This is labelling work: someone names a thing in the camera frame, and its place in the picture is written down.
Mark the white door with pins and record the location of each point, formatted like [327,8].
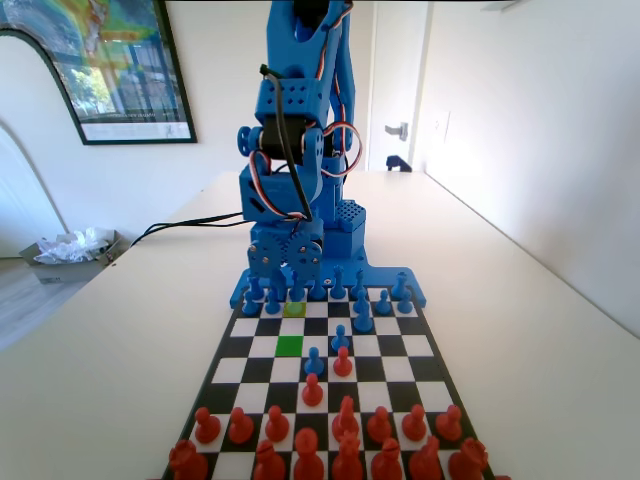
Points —
[395,75]

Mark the blue chess king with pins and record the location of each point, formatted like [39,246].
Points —
[317,291]

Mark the grey cardboard box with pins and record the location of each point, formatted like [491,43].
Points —
[65,274]

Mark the crumpled clear plastic wrap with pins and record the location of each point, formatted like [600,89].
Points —
[70,247]

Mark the red chess pawn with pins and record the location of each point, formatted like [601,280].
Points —
[276,425]
[448,424]
[414,424]
[312,392]
[241,427]
[206,427]
[342,362]
[379,425]

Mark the white arched panel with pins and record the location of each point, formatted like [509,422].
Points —
[30,150]

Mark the blue printed robot arm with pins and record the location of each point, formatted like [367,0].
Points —
[285,50]

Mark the blue printed gripper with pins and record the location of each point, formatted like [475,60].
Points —
[274,240]

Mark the blue table clamp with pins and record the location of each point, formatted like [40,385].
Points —
[397,164]

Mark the blue chess queen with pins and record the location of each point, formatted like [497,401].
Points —
[338,285]

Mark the dark framed wall poster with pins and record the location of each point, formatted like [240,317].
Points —
[125,65]

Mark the red chess queen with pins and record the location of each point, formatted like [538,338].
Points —
[347,462]

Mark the red chess rook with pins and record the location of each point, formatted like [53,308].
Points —
[470,457]
[187,462]

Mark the blue chess bishop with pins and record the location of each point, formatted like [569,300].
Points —
[358,280]

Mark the black and white chessboard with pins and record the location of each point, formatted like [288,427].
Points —
[400,370]

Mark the group of blue chess pieces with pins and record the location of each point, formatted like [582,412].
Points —
[385,277]

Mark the red chess bishop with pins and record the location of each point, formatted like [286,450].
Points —
[386,462]
[270,462]

